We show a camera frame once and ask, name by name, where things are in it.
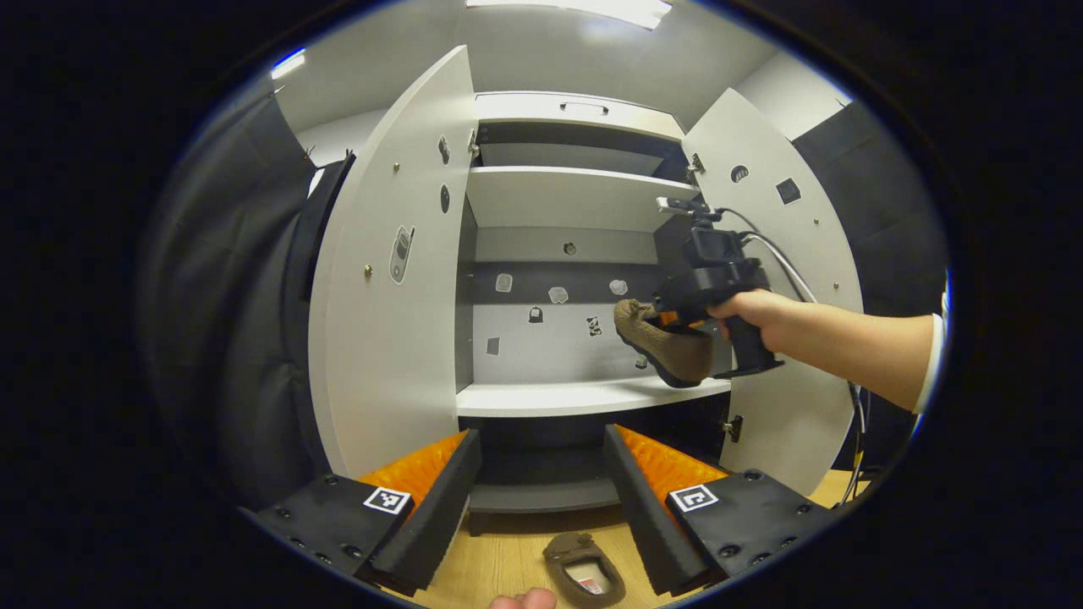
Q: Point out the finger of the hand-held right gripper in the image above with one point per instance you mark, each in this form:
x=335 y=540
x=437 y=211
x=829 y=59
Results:
x=669 y=319

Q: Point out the white cabinet door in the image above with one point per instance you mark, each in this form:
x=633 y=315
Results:
x=787 y=431
x=381 y=364

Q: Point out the black backdrop cloth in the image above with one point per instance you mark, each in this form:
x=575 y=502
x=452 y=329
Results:
x=237 y=296

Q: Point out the small ceiling light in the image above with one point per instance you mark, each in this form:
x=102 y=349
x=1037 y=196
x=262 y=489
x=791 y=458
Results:
x=288 y=63

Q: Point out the brown fuzzy shoe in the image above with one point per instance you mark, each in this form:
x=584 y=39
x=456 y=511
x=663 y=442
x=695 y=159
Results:
x=567 y=545
x=677 y=355

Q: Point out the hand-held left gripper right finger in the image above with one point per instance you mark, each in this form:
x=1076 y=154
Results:
x=647 y=516

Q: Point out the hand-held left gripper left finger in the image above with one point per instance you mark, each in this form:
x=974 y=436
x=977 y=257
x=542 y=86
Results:
x=440 y=507

